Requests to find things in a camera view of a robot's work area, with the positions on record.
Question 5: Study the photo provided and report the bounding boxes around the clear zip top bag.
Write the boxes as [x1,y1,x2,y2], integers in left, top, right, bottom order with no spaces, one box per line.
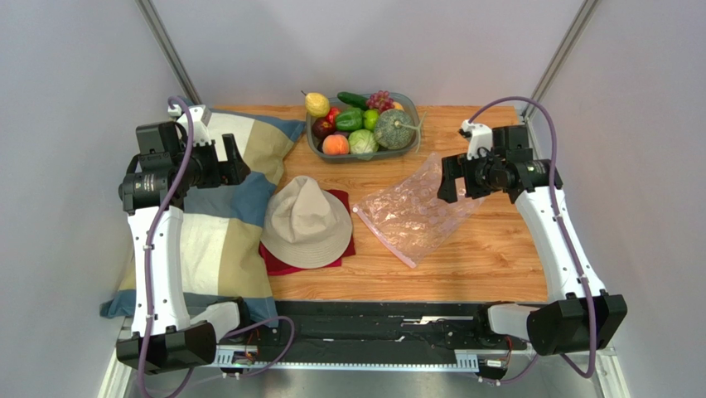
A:
[351,153,483,269]

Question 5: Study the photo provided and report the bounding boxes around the yellow pear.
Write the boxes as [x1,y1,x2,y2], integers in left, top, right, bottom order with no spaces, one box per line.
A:
[301,90,331,118]

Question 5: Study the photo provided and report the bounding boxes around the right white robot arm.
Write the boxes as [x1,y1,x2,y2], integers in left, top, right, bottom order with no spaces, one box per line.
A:
[438,121,627,356]

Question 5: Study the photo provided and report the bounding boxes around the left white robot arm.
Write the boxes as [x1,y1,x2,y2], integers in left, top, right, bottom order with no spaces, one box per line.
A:
[115,121,250,374]

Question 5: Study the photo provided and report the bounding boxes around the beige bucket hat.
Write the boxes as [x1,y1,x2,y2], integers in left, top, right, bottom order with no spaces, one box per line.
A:
[261,176,353,269]

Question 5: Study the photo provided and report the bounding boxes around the checked blue beige pillow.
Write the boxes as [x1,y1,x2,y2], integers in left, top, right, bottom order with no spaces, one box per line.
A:
[99,108,306,326]

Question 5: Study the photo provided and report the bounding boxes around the pale green cabbage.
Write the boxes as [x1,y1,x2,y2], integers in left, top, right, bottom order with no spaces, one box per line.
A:
[348,129,379,154]

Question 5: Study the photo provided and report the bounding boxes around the green apple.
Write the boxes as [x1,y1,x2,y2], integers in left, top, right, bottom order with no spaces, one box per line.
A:
[363,109,380,131]

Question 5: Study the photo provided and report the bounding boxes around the purple grapes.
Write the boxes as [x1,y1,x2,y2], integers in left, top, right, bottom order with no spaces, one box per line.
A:
[365,90,395,113]

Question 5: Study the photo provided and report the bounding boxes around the orange peach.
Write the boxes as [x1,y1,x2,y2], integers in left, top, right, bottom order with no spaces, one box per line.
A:
[321,133,350,156]

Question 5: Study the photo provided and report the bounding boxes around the grey plastic basket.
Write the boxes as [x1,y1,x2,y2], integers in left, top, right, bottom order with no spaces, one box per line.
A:
[306,92,421,163]

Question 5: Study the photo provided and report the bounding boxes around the red cloth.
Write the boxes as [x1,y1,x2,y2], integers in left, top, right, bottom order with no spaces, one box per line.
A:
[259,189,355,276]

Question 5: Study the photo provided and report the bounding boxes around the green bell pepper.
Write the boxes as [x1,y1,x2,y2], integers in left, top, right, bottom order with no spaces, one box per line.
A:
[335,107,364,132]

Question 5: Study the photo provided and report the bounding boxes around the red apple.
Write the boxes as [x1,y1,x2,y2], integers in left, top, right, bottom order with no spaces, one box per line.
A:
[325,106,341,126]

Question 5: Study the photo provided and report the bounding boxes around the green cucumber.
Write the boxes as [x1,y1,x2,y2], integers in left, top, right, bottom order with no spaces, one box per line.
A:
[336,91,369,110]

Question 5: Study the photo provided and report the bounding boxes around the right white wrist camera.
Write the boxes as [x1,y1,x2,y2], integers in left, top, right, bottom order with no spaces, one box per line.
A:
[459,120,493,160]

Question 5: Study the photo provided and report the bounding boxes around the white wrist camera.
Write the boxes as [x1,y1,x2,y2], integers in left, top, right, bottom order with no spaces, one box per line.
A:
[167,104,212,147]
[459,120,493,160]

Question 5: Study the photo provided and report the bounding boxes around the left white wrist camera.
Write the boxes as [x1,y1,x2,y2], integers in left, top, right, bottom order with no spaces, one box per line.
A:
[167,104,212,147]

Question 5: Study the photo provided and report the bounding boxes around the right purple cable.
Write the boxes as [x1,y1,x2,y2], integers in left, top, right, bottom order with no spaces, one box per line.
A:
[467,96,598,386]

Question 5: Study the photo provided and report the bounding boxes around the left aluminium frame post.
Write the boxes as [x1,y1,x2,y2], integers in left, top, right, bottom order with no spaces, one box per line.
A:
[134,0,202,104]

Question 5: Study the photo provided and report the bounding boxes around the aluminium frame post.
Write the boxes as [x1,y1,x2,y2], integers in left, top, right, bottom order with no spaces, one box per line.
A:
[134,0,202,104]
[530,0,602,103]

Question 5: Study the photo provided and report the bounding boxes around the right aluminium frame post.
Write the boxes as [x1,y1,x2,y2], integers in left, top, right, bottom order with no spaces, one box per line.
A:
[530,0,602,103]

